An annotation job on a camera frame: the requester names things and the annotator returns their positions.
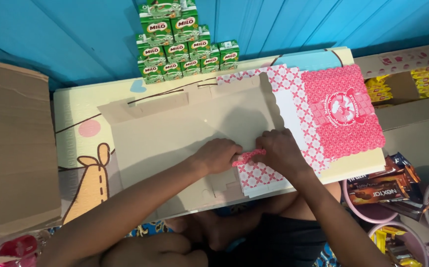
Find person's left hand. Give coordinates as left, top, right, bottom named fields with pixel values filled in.
left=195, top=138, right=244, bottom=175

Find person's right hand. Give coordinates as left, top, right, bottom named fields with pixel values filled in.
left=255, top=129, right=308, bottom=176

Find brown cardboard box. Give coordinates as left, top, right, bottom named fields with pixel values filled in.
left=98, top=72, right=286, bottom=220

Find stack of pink patterned flat boxes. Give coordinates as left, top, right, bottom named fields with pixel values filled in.
left=216, top=64, right=386, bottom=198

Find person's black shorts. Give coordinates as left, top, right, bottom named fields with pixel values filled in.
left=207, top=212, right=329, bottom=267

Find blue patterned cloth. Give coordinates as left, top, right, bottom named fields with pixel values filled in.
left=125, top=220, right=174, bottom=238

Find stack of green drink cartons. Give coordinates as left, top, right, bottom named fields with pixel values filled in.
left=136, top=0, right=240, bottom=85

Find pink basin of brown biscuit packets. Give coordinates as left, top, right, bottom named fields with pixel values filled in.
left=342, top=152, right=428, bottom=224

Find person's legs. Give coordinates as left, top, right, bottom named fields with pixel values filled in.
left=100, top=182, right=343, bottom=267

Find open carton with pink print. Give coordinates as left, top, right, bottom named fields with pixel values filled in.
left=353, top=41, right=429, bottom=131

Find cream cartoon foam mat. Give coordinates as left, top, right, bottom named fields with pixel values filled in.
left=53, top=46, right=386, bottom=225

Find pink basin of yellow packets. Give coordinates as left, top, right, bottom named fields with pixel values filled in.
left=368, top=222, right=429, bottom=267

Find large brown cardboard carton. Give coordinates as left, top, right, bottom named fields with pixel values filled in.
left=0, top=57, right=62, bottom=245

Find heap of red snack packets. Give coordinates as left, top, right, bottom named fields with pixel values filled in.
left=0, top=230, right=50, bottom=267

